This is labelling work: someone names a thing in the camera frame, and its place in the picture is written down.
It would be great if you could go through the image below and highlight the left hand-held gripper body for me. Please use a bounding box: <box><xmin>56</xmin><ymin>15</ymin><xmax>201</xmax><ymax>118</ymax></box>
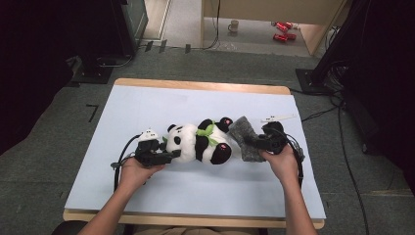
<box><xmin>134</xmin><ymin>128</ymin><xmax>164</xmax><ymax>167</ymax></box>

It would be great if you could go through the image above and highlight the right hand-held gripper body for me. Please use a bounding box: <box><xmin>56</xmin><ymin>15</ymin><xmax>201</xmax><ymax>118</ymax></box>
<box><xmin>259</xmin><ymin>114</ymin><xmax>298</xmax><ymax>155</ymax></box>

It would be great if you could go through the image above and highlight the grey fuzzy cloth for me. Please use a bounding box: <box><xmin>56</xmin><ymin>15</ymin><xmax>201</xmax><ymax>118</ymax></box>
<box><xmin>228</xmin><ymin>116</ymin><xmax>267</xmax><ymax>164</ymax></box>

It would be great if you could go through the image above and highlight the panda plush toy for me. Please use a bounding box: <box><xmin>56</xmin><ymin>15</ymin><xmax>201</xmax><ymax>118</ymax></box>
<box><xmin>164</xmin><ymin>117</ymin><xmax>235</xmax><ymax>165</ymax></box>

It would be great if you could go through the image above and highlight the person's left hand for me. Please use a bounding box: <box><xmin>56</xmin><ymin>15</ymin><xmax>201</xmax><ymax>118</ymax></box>
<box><xmin>118</xmin><ymin>157</ymin><xmax>166</xmax><ymax>194</ymax></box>

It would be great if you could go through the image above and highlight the person's right hand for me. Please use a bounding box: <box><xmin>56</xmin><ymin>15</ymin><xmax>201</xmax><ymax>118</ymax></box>
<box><xmin>258</xmin><ymin>144</ymin><xmax>300</xmax><ymax>188</ymax></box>

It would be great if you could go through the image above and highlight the pale blue table mat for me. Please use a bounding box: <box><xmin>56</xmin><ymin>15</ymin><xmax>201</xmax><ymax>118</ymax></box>
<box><xmin>64</xmin><ymin>84</ymin><xmax>327</xmax><ymax>220</ymax></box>

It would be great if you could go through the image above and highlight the wooden table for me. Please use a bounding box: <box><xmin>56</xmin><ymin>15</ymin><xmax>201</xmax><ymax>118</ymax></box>
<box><xmin>62</xmin><ymin>77</ymin><xmax>326</xmax><ymax>230</ymax></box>

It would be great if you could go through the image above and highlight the black slanted stand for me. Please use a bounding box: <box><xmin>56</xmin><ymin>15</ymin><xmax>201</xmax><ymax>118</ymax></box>
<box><xmin>295</xmin><ymin>0</ymin><xmax>360</xmax><ymax>96</ymax></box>

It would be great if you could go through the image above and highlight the black stand with flat base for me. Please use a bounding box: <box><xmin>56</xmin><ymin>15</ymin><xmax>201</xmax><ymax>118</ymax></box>
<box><xmin>70</xmin><ymin>53</ymin><xmax>115</xmax><ymax>85</ymax></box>

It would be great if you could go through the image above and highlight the dark cabinet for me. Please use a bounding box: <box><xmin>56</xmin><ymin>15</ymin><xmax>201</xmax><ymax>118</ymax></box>
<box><xmin>111</xmin><ymin>0</ymin><xmax>150</xmax><ymax>57</ymax></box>

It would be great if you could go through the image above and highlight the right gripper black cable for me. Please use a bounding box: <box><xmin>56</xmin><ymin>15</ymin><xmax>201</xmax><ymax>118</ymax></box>
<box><xmin>275</xmin><ymin>126</ymin><xmax>304</xmax><ymax>190</ymax></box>

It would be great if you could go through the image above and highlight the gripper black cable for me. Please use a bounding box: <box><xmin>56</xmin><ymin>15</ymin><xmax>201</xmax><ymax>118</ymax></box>
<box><xmin>275</xmin><ymin>126</ymin><xmax>304</xmax><ymax>190</ymax></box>
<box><xmin>111</xmin><ymin>133</ymin><xmax>143</xmax><ymax>193</ymax></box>

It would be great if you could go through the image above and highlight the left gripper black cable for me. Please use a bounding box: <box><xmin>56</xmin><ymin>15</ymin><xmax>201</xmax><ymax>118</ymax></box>
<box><xmin>111</xmin><ymin>133</ymin><xmax>143</xmax><ymax>193</ymax></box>

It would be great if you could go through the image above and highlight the long black floor cable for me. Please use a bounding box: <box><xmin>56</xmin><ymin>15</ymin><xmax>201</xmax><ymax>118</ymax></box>
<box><xmin>289</xmin><ymin>87</ymin><xmax>371</xmax><ymax>235</ymax></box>

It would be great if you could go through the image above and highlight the black hanging cable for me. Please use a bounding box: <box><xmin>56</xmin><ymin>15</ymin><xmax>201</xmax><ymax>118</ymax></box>
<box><xmin>195</xmin><ymin>0</ymin><xmax>221</xmax><ymax>51</ymax></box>

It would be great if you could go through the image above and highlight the light wooden cabinet frame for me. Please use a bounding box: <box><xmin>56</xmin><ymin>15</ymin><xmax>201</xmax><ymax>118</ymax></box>
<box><xmin>200</xmin><ymin>0</ymin><xmax>347</xmax><ymax>57</ymax></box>

